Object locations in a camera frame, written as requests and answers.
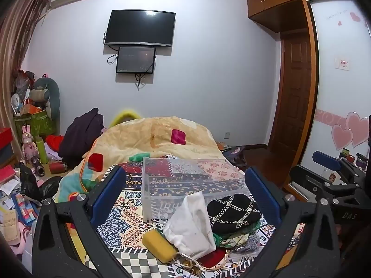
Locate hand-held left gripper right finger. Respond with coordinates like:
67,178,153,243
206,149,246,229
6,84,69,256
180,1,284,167
240,166,341,278

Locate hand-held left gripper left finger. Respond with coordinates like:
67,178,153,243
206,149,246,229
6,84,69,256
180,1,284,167
30,166,129,278

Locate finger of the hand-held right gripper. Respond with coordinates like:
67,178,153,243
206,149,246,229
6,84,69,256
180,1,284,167
312,151,368,180
289,164,361,204

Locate black chain-trimmed hat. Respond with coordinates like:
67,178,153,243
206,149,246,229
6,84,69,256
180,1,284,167
206,194,262,234

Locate green patterned scarf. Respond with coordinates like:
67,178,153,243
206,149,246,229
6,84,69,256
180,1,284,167
213,221,262,248

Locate yellow sponge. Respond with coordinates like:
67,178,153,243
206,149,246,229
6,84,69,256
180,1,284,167
141,228,178,263

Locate clear plastic storage box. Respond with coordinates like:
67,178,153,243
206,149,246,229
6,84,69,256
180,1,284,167
141,156,254,222

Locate white cloth pouch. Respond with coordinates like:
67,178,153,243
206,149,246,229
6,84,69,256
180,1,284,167
163,191,217,260

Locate purple lidded jar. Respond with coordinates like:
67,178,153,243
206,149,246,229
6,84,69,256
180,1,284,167
355,153,369,169

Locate patterned bed sheet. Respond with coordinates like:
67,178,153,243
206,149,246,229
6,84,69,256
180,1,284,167
83,155,308,278

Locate purple slippers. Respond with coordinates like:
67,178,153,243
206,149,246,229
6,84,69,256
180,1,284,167
221,146,247,167

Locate red metal flask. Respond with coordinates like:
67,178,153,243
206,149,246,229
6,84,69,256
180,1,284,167
48,162,69,175

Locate dark purple jacket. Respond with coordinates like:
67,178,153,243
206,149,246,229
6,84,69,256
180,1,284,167
58,108,105,169

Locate white heart-print wardrobe door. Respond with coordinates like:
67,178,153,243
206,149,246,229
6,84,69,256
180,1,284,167
301,0,371,183

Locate brown wooden door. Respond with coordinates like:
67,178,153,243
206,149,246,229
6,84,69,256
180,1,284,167
267,30,317,181

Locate beige fleece blanket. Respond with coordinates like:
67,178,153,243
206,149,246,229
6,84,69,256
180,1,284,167
54,116,230,204

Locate red cloth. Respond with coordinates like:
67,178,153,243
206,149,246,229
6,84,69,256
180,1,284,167
45,135,65,152

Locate black cylindrical flashlight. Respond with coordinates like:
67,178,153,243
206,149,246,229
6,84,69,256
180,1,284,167
30,156,46,178

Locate green bottle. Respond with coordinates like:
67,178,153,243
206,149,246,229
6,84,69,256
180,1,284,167
36,139,49,164

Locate black plastic bag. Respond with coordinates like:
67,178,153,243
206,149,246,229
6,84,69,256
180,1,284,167
15,162,63,204

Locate red cloth purse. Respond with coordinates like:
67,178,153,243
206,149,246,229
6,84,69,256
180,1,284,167
200,247,230,269

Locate pink rabbit figure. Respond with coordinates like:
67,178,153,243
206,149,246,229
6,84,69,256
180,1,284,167
21,124,39,166

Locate paper note with red print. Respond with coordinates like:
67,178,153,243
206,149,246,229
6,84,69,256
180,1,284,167
334,57,353,71

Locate green storage box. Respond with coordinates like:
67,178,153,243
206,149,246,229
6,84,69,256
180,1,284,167
13,108,57,144

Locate pile of papers and packets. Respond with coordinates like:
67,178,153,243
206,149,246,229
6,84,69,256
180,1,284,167
0,165,42,245

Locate red cardboard box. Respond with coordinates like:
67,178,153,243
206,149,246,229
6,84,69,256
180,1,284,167
0,127,14,166

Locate grey plush toy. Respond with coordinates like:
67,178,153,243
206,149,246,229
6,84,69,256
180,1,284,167
28,77,61,121

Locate wooden overhead cabinet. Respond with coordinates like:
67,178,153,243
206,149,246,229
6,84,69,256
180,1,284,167
246,0,347,34

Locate brown striped curtain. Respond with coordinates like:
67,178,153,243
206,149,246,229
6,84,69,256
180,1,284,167
0,0,54,129

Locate yellow plush ring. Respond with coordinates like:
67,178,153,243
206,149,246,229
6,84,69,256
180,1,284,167
109,109,141,128

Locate gold chain strap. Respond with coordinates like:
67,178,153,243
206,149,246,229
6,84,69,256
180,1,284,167
173,251,230,276

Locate black television cable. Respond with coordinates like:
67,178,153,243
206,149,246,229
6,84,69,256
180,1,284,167
103,30,119,65

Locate small black wall monitor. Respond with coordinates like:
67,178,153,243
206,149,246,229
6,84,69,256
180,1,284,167
116,46,157,75

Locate wall-mounted black television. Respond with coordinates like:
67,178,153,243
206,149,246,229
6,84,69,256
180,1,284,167
104,9,176,48

